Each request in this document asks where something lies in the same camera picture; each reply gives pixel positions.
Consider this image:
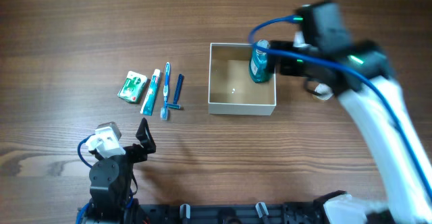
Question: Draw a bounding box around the teal toothpaste tube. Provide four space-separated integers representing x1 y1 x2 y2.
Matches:
140 69 161 116

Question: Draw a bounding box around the teal mouthwash bottle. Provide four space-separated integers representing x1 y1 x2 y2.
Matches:
249 49 270 83

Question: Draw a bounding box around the white lotion tube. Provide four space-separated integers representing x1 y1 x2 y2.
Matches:
313 84 333 101

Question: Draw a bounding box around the green soap box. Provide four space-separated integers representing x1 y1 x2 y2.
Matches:
117 71 148 104

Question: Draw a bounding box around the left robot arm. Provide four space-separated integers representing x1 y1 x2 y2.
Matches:
76 118 156 224

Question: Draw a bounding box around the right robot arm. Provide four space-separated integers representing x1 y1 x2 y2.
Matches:
267 0 431 223

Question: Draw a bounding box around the blue white toothbrush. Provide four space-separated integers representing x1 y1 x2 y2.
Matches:
161 62 171 121

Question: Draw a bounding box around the blue disposable razor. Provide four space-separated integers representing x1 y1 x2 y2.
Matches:
167 74 184 110

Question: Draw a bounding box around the white square cardboard box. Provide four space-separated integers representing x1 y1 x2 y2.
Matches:
208 43 277 115

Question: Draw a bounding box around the left blue cable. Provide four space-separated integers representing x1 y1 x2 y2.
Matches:
76 134 96 169

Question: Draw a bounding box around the blue cable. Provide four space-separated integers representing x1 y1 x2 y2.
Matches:
76 134 96 169
248 14 432 201

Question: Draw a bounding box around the right blue cable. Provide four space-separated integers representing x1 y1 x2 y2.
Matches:
248 14 432 201

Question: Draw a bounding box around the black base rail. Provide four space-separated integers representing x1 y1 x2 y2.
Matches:
77 202 325 224

